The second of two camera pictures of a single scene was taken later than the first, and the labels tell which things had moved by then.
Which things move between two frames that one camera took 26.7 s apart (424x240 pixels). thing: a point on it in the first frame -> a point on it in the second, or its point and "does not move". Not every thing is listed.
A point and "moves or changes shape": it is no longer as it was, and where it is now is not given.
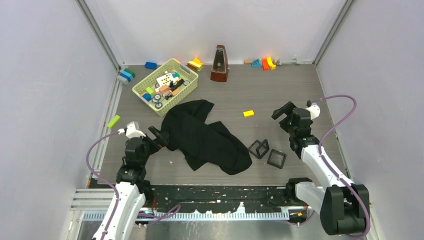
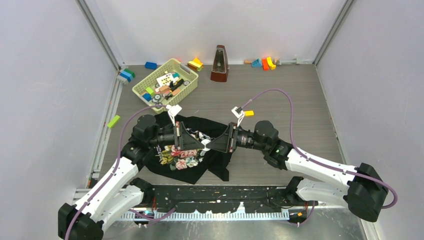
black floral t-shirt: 202,142 moves or changes shape
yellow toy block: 196,64 does not move
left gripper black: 158,142 -> 185,141
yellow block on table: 248,113 does not move
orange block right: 265,65 does not move
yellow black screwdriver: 174,84 does not move
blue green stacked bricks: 128,74 does not move
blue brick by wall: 151,65 does not move
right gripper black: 286,109 -> 228,141
